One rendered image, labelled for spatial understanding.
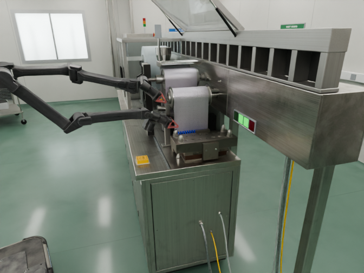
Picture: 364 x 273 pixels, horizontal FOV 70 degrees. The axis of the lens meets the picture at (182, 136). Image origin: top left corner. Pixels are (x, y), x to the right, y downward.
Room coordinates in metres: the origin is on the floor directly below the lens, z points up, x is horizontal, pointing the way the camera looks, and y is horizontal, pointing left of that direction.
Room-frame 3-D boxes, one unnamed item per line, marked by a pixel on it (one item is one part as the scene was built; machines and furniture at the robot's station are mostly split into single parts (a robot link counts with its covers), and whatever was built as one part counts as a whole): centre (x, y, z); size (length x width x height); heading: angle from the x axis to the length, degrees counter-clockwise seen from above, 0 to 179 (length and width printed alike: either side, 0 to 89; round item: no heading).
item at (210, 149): (1.45, -0.18, 0.96); 0.10 x 0.03 x 0.11; 105
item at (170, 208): (2.59, 0.26, 0.43); 2.52 x 0.64 x 0.86; 15
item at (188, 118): (1.64, -0.06, 1.11); 0.23 x 0.01 x 0.18; 105
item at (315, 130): (2.41, -0.19, 1.29); 3.10 x 0.28 x 0.30; 15
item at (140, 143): (2.58, 0.28, 0.88); 2.52 x 0.66 x 0.04; 15
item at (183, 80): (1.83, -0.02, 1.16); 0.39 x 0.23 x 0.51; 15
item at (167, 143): (1.69, 0.12, 1.05); 0.06 x 0.05 x 0.31; 105
